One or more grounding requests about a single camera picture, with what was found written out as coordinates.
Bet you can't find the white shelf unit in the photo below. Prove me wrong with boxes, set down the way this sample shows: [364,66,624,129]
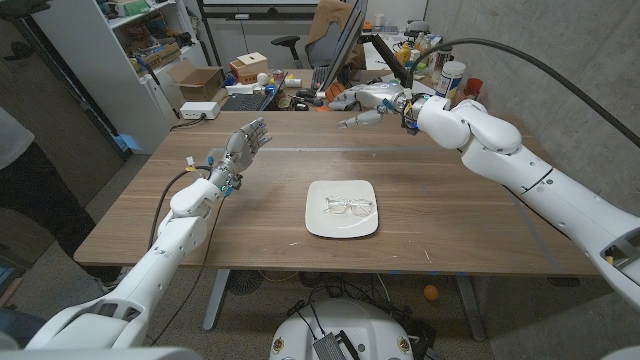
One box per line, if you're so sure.
[32,0,209,155]

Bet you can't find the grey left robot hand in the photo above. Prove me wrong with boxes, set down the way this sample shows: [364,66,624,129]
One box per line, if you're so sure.
[208,117,274,194]

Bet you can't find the round black grille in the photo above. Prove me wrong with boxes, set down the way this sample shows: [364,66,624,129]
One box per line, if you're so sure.
[227,269,264,296]

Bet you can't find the jar with dark lid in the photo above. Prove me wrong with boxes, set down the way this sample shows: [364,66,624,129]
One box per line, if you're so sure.
[430,44,454,84]

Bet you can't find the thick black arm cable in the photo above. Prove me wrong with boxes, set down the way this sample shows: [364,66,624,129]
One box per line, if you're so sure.
[148,164,214,251]
[405,37,640,150]

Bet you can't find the red small box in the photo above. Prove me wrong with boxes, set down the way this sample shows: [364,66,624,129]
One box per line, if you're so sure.
[462,77,485,104]

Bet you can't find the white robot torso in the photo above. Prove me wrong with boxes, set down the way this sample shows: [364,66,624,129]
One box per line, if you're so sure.
[269,298,415,360]

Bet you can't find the white power box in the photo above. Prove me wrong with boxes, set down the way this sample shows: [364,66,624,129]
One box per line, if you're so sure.
[179,101,221,121]

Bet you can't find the black keyboard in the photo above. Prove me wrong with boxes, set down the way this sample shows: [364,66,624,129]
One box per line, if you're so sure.
[310,66,331,91]

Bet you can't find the grey office chair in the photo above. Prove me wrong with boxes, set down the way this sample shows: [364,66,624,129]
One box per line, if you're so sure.
[270,0,357,70]

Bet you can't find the open brown cardboard box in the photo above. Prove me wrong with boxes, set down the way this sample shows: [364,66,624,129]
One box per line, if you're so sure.
[167,58,225,102]

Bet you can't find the white canister blue label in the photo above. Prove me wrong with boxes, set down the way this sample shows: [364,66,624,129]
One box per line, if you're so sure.
[433,60,467,101]

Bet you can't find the small cardboard box white lid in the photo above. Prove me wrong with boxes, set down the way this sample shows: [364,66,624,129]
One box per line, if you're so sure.
[229,51,270,85]

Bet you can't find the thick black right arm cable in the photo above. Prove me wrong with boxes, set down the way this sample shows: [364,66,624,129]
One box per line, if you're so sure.
[405,37,640,150]

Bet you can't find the black computer monitor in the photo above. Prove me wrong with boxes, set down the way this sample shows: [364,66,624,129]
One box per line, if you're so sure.
[317,0,369,94]

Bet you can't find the clear plastic glasses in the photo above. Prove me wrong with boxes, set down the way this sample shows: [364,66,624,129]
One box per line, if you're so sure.
[323,194,376,218]

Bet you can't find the orange basketball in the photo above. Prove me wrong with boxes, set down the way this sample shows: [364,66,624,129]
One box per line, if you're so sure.
[324,81,348,103]

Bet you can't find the grey metal table leg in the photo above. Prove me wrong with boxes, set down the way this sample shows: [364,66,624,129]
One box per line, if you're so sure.
[202,269,231,332]
[453,273,487,342]

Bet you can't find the whiteboard with black frame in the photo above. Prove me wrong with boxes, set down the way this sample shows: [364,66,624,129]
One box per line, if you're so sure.
[196,0,324,69]

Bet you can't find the white square plate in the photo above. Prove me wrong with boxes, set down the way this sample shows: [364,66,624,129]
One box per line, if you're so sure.
[305,179,380,240]

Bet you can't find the black laptop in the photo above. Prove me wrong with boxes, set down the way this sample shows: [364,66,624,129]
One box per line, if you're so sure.
[220,74,287,112]

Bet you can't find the black box on torso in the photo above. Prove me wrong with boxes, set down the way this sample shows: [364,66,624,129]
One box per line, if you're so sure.
[313,330,360,360]

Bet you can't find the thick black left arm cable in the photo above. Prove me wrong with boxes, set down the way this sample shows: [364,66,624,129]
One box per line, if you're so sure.
[148,164,214,251]

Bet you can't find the person in dark trousers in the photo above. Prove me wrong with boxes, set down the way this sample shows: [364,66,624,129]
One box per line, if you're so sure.
[0,107,134,296]

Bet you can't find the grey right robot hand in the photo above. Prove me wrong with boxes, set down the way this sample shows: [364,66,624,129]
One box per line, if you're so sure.
[335,81,416,130]

